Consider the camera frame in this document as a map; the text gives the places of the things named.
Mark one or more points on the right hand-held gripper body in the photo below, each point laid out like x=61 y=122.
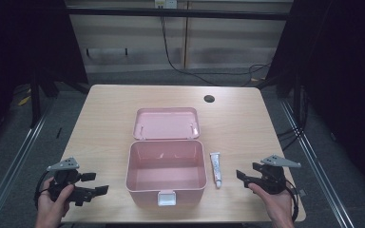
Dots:
x=274 y=177

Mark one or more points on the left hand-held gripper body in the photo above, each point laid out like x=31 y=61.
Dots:
x=64 y=164

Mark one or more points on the white ointment tube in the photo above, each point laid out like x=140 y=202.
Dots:
x=216 y=167

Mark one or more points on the pink plastic storage box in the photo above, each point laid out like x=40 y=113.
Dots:
x=166 y=172

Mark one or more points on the person's right hand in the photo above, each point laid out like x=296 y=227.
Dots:
x=275 y=205

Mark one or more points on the person's left hand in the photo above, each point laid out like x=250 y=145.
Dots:
x=51 y=209

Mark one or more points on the black metal stand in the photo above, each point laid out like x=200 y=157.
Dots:
x=35 y=101

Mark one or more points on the yellow floor tape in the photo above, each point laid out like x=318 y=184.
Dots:
x=24 y=100

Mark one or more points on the black table grommet hole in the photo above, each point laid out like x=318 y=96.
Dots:
x=209 y=98

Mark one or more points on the dark curtain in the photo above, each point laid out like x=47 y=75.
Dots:
x=19 y=47
x=345 y=79

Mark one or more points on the black horizontal bar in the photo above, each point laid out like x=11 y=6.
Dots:
x=177 y=13

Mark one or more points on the metal floor rail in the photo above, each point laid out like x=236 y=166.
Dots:
x=15 y=161
x=316 y=171

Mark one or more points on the white wall socket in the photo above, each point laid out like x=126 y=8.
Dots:
x=165 y=3

